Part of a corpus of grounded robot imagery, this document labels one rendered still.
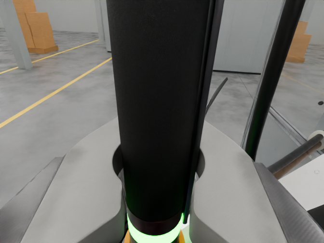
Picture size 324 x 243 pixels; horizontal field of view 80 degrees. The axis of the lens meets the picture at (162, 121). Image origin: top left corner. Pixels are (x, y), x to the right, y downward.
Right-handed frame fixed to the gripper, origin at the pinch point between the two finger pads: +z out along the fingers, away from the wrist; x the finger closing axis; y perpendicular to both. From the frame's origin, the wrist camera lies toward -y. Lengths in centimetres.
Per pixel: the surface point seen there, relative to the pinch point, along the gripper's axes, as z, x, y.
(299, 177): 21.3, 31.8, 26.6
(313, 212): 3.9, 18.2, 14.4
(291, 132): 76, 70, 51
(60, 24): 1309, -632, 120
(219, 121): 255, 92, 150
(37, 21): 694, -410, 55
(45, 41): 702, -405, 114
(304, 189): 18.2, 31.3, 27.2
